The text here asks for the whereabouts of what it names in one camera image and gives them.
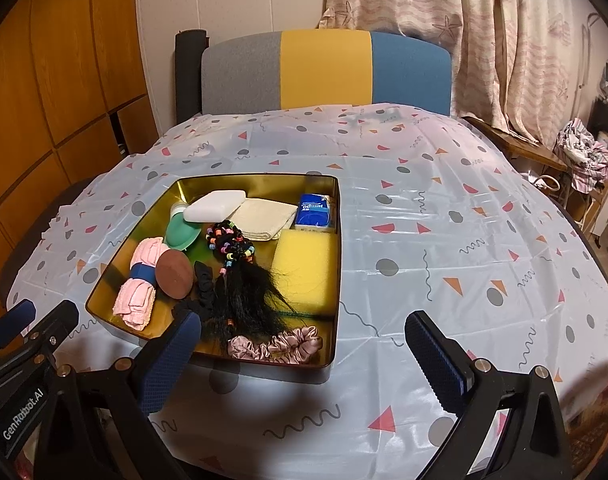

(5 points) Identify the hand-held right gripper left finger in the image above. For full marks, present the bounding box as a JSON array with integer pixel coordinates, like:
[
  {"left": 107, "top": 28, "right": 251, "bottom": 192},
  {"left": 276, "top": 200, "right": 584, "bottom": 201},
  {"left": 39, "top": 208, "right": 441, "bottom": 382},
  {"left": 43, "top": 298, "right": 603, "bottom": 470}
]
[{"left": 31, "top": 307, "right": 203, "bottom": 480}]

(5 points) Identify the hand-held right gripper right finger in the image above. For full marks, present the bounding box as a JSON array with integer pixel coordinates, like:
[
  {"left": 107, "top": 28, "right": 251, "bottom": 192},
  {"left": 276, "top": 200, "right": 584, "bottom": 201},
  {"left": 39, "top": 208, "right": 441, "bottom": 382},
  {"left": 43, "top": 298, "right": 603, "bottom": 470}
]
[{"left": 405, "top": 310, "right": 575, "bottom": 480}]

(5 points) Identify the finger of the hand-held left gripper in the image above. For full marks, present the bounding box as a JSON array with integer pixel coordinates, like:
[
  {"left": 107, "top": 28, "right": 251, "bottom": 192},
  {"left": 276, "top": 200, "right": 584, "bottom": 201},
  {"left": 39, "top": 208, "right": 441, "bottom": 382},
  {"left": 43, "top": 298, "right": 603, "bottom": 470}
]
[
  {"left": 21, "top": 299, "right": 80, "bottom": 361},
  {"left": 0, "top": 299, "right": 37, "bottom": 353}
]

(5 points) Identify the pink towel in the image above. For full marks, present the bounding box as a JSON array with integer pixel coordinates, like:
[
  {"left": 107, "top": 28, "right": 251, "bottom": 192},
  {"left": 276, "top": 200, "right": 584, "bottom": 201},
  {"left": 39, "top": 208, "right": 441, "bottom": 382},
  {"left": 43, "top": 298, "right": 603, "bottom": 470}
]
[{"left": 113, "top": 236, "right": 170, "bottom": 332}]

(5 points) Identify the brown makeup puff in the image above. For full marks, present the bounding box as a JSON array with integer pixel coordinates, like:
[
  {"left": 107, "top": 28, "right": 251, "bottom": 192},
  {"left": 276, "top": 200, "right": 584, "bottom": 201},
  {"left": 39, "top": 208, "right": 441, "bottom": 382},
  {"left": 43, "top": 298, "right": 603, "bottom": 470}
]
[{"left": 155, "top": 250, "right": 194, "bottom": 300}]

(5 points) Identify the black scrunchie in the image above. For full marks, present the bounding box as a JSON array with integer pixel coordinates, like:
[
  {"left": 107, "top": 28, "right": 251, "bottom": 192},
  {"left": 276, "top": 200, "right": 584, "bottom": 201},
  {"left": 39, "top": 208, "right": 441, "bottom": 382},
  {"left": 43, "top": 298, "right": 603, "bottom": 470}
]
[{"left": 171, "top": 260, "right": 220, "bottom": 321}]

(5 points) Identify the black beaded hair extension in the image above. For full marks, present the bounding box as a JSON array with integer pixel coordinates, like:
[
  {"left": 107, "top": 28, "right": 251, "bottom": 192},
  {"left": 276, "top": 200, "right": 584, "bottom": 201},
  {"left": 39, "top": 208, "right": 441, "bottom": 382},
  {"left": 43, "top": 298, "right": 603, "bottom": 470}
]
[{"left": 199, "top": 219, "right": 297, "bottom": 343}]

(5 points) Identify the pink satin scrunchie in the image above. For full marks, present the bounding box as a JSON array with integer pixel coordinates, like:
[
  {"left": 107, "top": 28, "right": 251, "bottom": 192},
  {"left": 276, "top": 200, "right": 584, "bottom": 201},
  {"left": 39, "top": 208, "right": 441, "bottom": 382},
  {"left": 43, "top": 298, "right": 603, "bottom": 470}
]
[{"left": 227, "top": 325, "right": 324, "bottom": 365}]

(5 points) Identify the gold tin box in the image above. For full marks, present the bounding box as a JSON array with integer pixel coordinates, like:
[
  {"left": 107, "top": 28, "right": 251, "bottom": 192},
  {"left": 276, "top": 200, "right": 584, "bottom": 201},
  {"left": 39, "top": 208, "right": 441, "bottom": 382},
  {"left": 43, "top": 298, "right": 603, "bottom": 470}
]
[{"left": 85, "top": 172, "right": 342, "bottom": 386}]

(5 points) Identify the white foam sponge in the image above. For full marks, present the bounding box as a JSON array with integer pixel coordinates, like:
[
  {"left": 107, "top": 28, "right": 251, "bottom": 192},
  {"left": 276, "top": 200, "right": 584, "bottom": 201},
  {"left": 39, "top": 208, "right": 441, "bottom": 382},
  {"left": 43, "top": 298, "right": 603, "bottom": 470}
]
[{"left": 183, "top": 189, "right": 247, "bottom": 222}]

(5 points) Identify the green and yellow scrub sponge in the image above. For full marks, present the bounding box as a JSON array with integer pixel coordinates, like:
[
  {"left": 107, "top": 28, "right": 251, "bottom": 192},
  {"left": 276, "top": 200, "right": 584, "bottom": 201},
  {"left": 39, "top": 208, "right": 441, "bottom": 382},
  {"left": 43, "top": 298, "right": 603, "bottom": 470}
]
[{"left": 270, "top": 230, "right": 337, "bottom": 313}]

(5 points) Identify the cream cloth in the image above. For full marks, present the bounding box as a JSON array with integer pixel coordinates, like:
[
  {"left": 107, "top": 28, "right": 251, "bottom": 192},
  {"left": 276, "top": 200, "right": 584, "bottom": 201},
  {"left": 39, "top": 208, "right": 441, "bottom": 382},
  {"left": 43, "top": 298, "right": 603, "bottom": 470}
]
[{"left": 229, "top": 197, "right": 297, "bottom": 242}]

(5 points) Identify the blue tissue packet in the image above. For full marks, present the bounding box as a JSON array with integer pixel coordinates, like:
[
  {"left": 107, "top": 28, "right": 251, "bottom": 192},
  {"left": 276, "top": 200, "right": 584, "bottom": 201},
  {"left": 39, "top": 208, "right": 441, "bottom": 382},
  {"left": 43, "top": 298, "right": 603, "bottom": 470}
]
[{"left": 294, "top": 192, "right": 337, "bottom": 233}]

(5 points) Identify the patterned plastic tablecloth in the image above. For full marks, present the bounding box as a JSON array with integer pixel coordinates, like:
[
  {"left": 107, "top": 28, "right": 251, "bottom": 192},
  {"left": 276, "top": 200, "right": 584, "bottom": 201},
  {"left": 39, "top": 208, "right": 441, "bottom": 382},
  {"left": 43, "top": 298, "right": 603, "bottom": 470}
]
[{"left": 6, "top": 102, "right": 608, "bottom": 471}]

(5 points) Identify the rattan chair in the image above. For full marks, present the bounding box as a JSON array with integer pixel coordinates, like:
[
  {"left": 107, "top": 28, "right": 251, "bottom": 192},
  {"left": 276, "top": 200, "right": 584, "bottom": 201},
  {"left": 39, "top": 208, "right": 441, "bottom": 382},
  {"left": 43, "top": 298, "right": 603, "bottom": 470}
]
[{"left": 566, "top": 400, "right": 608, "bottom": 476}]

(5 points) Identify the wooden side table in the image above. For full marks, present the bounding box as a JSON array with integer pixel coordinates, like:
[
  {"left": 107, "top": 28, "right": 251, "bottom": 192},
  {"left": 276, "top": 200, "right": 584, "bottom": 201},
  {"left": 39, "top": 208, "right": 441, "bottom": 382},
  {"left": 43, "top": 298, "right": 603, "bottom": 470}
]
[{"left": 464, "top": 116, "right": 570, "bottom": 181}]

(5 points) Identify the wooden wardrobe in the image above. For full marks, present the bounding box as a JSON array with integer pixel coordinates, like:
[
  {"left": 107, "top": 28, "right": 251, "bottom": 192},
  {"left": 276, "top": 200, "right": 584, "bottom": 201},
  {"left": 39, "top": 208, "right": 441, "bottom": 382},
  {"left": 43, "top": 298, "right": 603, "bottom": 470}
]
[{"left": 0, "top": 0, "right": 160, "bottom": 311}]

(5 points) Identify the pile of patterned clothes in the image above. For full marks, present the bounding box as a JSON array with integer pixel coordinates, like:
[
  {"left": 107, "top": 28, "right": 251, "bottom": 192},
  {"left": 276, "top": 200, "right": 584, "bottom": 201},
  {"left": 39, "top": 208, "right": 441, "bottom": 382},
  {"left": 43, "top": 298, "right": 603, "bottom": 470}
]
[{"left": 556, "top": 117, "right": 608, "bottom": 193}]

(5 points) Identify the black television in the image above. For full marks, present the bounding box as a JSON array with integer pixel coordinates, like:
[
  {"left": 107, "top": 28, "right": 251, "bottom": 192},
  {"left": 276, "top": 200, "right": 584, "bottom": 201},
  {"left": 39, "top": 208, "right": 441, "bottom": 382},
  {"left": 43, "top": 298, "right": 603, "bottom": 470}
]
[{"left": 589, "top": 97, "right": 608, "bottom": 136}]

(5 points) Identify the grey yellow blue chair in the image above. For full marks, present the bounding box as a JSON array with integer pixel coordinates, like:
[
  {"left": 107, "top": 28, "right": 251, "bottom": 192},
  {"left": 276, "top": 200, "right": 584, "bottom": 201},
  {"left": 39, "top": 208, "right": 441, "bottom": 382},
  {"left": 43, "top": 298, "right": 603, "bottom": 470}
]
[{"left": 200, "top": 30, "right": 452, "bottom": 117}]

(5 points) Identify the pink patterned curtain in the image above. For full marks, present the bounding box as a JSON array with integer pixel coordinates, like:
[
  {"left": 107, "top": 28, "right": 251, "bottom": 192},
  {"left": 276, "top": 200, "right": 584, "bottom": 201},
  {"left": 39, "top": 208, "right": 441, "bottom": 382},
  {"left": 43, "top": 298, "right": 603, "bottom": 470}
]
[{"left": 319, "top": 0, "right": 600, "bottom": 133}]

